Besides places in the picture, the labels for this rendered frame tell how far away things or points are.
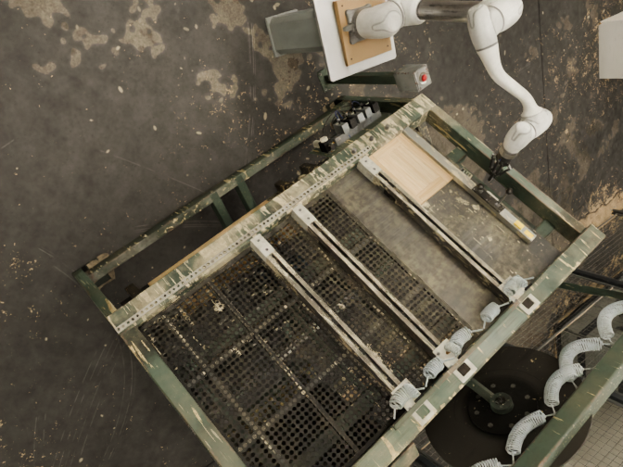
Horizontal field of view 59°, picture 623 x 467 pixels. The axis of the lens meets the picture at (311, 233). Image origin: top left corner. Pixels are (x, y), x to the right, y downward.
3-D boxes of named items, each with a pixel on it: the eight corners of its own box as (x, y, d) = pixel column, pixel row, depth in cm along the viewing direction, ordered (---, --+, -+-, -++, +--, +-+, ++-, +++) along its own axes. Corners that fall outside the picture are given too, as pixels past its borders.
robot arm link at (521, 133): (513, 157, 271) (529, 145, 275) (527, 138, 257) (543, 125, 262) (496, 144, 274) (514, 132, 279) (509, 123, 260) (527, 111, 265)
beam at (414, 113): (417, 104, 346) (422, 92, 336) (431, 116, 342) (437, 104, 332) (110, 325, 264) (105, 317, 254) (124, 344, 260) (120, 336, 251)
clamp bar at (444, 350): (302, 208, 296) (305, 183, 275) (469, 374, 260) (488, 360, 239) (288, 218, 293) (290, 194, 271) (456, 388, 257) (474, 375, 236)
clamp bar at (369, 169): (366, 160, 314) (374, 133, 293) (531, 309, 278) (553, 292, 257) (353, 170, 311) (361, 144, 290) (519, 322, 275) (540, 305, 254)
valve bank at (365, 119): (360, 92, 340) (386, 93, 321) (367, 112, 347) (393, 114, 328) (299, 132, 322) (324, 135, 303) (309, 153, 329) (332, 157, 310)
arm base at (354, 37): (338, 11, 294) (345, 11, 290) (369, 3, 304) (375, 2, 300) (344, 46, 302) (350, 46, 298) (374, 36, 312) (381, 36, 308)
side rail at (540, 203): (431, 116, 342) (436, 104, 332) (576, 236, 309) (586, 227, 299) (425, 120, 340) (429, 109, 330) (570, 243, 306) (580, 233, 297)
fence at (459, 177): (406, 130, 327) (408, 126, 324) (533, 239, 299) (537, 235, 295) (400, 134, 326) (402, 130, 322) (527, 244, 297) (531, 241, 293)
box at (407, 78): (405, 64, 332) (426, 63, 318) (411, 82, 338) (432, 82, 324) (391, 73, 328) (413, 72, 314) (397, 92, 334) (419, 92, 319)
